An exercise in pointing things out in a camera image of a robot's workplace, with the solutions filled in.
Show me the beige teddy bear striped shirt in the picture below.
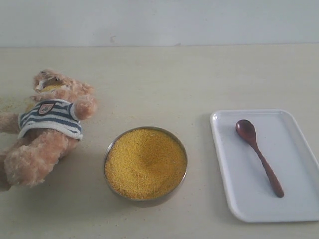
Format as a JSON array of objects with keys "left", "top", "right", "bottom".
[{"left": 0, "top": 69, "right": 97, "bottom": 191}]

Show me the round metal bowl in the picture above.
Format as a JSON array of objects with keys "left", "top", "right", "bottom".
[{"left": 103, "top": 125, "right": 188, "bottom": 208}]

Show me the white rectangular plastic tray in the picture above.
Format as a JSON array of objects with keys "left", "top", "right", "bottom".
[{"left": 210, "top": 109, "right": 319, "bottom": 223}]

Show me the yellow millet grain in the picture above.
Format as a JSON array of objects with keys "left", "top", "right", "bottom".
[{"left": 104, "top": 127, "right": 187, "bottom": 200}]

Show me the dark brown wooden spoon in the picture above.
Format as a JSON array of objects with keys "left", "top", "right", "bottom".
[{"left": 235, "top": 119, "right": 284, "bottom": 198}]

